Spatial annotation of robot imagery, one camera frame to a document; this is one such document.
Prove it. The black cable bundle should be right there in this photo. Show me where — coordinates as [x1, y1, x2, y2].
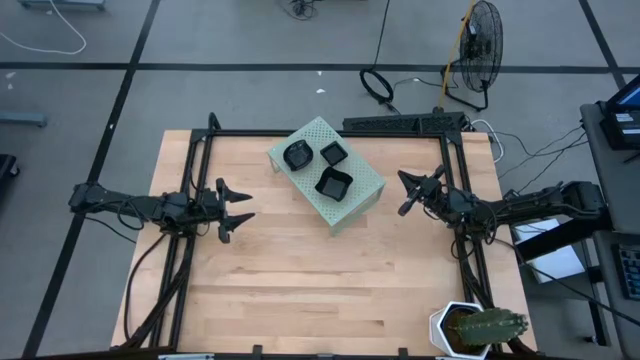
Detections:
[279, 0, 321, 22]

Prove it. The green cactus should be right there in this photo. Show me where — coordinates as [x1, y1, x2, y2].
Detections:
[446, 307, 530, 347]

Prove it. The black perforated metal box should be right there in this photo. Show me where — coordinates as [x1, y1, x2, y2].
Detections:
[342, 111, 467, 135]

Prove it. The black round cup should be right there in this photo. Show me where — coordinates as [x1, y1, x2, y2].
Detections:
[282, 139, 315, 172]

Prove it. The black keypad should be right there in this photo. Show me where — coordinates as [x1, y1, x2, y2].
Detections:
[615, 243, 640, 302]

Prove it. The black laptop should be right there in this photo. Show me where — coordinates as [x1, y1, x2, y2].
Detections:
[599, 73, 640, 151]

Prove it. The black floor fan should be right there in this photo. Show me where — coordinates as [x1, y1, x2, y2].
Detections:
[440, 0, 505, 112]

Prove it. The grey floor bar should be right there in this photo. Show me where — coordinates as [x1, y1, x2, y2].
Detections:
[0, 110, 49, 128]

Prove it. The white floor cable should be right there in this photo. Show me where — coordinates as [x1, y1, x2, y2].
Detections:
[0, 0, 88, 56]

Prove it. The white hexagonal plant pot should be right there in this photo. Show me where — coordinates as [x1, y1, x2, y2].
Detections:
[428, 300, 494, 360]

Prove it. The pale green perforated metal shelf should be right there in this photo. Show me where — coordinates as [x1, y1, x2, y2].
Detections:
[267, 115, 387, 237]

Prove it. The black aluminium table frame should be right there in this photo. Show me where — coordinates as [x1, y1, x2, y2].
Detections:
[122, 111, 536, 357]

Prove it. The black wavy square mini plate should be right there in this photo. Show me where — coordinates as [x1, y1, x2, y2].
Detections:
[314, 166, 354, 203]

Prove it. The black caster foot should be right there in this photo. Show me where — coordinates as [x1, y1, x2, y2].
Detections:
[0, 153, 21, 182]

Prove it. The grey side cart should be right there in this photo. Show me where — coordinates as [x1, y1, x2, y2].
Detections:
[579, 102, 640, 360]

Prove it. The white looped cable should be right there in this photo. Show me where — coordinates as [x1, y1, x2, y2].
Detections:
[469, 118, 505, 165]

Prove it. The small square black plate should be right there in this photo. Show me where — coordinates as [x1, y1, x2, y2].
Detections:
[319, 140, 350, 168]

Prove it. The grey furniture base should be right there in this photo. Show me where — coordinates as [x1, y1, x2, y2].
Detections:
[18, 0, 107, 12]

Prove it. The black cart beam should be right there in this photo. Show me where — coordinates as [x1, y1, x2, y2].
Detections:
[514, 212, 615, 262]

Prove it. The yellow cable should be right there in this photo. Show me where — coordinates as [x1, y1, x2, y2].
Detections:
[437, 0, 476, 110]

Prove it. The black coiled hanging cable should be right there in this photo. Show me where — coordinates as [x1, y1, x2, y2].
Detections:
[359, 0, 401, 115]

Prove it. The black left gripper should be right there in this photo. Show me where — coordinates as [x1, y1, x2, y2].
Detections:
[199, 176, 257, 245]

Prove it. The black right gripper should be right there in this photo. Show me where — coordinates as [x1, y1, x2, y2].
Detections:
[397, 164, 454, 219]

